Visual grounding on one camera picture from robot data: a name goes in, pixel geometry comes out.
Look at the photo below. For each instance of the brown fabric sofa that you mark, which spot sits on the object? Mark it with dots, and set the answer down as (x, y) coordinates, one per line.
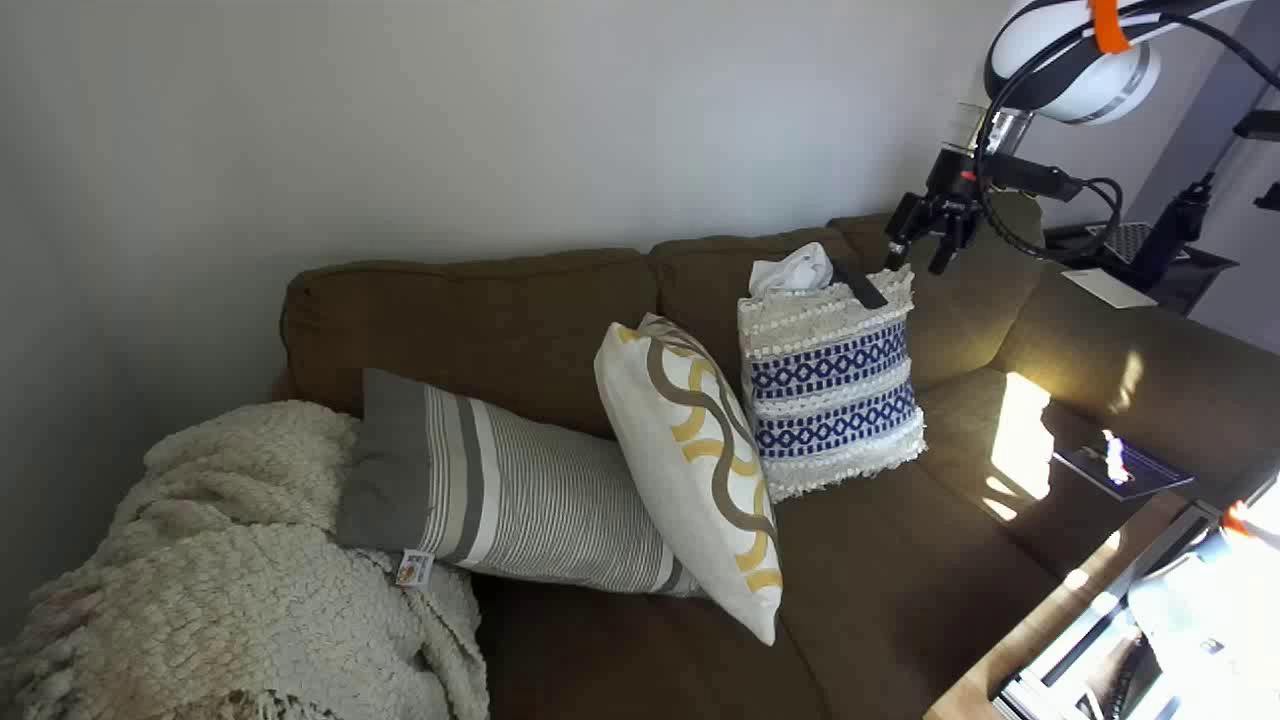
(897, 581)

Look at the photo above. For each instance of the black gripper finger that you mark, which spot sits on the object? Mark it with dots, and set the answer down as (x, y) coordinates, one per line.
(907, 224)
(952, 236)

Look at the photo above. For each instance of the cream knitted blanket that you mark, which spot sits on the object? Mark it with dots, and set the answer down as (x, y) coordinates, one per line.
(223, 594)

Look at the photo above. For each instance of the wooden table with metal frame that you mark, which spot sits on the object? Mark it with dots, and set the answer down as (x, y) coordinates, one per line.
(1173, 619)

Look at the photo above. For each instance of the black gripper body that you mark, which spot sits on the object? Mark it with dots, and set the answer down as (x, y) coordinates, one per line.
(952, 195)

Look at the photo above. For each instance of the white tissue paper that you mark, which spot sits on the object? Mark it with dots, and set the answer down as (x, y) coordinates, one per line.
(802, 271)

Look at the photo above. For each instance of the blue and white book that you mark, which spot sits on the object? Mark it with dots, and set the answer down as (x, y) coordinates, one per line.
(1118, 464)

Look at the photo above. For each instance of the yellow grey wave pillow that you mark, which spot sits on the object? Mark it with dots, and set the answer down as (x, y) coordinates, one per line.
(692, 462)

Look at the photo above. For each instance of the grey striped white pillow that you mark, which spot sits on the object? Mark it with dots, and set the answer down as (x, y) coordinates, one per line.
(498, 493)

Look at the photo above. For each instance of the blue patterned white pillow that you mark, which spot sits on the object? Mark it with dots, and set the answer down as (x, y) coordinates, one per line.
(829, 387)

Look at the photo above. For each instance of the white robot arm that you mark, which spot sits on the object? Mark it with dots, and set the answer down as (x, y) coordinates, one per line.
(1075, 63)

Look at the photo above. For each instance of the black remote control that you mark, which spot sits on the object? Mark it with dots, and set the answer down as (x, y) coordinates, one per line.
(858, 283)

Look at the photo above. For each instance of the white box on armrest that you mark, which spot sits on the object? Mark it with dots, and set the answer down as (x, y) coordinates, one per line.
(1110, 289)

